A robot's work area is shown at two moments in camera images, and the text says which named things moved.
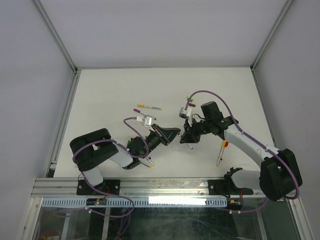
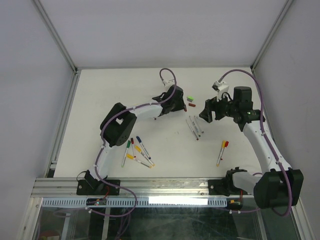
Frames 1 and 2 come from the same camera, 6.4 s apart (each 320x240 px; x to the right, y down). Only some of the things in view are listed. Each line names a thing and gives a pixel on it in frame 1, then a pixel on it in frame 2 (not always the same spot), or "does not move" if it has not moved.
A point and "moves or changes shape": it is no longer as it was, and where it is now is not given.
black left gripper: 165,135 to 180,105
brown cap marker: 190,146 moves or changes shape
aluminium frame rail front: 51,187 does not move
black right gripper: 191,137 to 211,105
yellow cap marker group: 220,155 does not move
